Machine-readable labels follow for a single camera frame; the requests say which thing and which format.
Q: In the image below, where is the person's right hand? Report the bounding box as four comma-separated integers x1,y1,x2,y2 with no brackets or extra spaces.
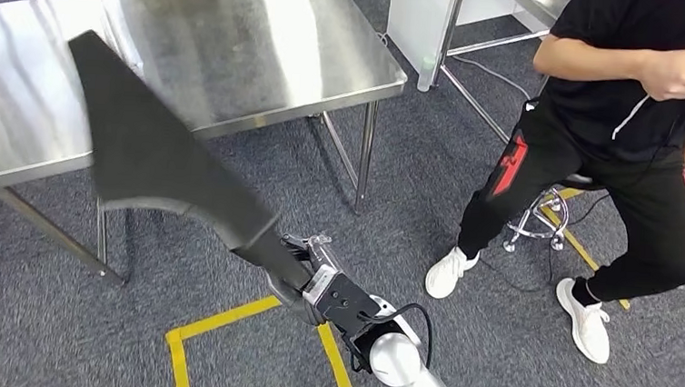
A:
634,46,685,104

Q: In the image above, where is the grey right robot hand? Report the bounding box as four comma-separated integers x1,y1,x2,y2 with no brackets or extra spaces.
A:
261,230,344,330

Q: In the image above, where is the black plastic panel part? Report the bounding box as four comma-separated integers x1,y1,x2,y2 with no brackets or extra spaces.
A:
52,28,330,293

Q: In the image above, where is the stainless steel workbench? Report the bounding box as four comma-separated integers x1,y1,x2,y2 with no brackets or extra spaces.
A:
0,0,414,305

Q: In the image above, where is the person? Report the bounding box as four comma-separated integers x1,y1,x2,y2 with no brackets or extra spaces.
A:
420,0,685,372

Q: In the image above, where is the chrome stool black seat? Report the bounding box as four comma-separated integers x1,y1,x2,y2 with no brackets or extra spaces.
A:
502,167,607,260

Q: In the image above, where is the yellow floor tape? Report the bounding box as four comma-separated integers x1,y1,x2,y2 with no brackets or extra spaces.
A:
532,184,685,315
161,288,371,387

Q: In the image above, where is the clear bottle green cap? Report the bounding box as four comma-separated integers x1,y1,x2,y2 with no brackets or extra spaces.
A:
415,53,439,95

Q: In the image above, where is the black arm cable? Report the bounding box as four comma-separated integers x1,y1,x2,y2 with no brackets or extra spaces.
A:
353,299,438,381

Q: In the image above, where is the white floor cable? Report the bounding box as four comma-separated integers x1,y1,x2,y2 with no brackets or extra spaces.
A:
449,55,537,102

